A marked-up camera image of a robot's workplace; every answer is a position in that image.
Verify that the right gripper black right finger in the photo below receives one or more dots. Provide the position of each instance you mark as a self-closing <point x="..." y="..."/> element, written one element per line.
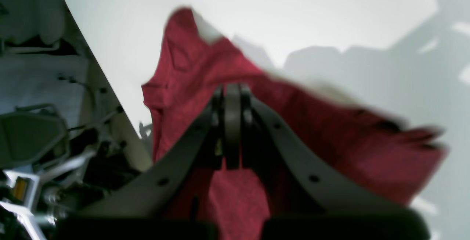
<point x="313" y="187"/>

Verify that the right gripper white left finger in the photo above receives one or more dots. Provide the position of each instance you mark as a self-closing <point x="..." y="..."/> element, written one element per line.
<point x="212" y="138"/>

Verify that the dark red long-sleeve shirt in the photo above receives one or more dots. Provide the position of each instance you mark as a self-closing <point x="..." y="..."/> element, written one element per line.
<point x="370" y="149"/>

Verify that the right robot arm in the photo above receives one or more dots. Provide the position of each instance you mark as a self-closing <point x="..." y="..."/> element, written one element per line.
<point x="37" y="201"/>

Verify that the black office chair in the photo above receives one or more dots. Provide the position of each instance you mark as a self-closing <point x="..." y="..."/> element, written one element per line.
<point x="36" y="135"/>

